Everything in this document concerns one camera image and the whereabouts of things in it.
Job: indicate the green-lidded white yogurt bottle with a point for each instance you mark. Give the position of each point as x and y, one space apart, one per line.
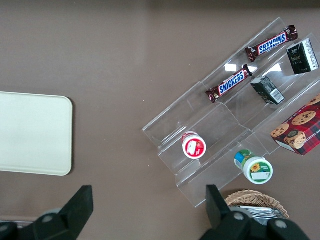
256 168

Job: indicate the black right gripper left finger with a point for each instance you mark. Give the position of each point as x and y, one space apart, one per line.
67 215

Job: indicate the red-lidded white yogurt bottle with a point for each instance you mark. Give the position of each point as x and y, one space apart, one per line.
194 148

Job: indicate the small black white carton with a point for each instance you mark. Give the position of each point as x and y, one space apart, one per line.
267 90
301 57

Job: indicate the Snickers chocolate bar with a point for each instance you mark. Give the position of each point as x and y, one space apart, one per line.
231 83
271 43

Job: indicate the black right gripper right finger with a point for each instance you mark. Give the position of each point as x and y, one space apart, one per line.
220 215

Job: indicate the clear acrylic stepped display stand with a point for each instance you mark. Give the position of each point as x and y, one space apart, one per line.
220 130

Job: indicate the light wicker basket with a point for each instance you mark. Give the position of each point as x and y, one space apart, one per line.
250 198

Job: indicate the red tartan cookie box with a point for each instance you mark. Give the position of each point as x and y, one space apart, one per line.
300 127

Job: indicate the stacked aluminium foil trays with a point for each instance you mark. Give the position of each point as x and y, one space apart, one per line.
262 212

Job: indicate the cream plastic tray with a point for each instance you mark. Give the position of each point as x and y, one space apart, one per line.
32 135

